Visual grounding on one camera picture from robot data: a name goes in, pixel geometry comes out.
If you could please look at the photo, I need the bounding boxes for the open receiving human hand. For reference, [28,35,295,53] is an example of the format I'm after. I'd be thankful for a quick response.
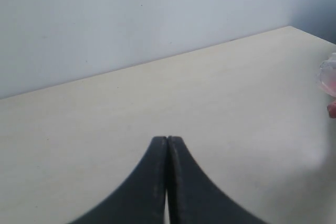
[327,100,336,119]

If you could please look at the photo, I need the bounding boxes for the peach label bottle black cap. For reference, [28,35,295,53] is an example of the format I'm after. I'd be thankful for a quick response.
[317,52,336,98]

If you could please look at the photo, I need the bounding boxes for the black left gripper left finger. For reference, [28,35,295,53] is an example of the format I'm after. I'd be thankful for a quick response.
[73,136,167,224]

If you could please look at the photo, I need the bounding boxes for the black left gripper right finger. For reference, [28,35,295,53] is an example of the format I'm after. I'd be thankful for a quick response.
[166,136,264,223]

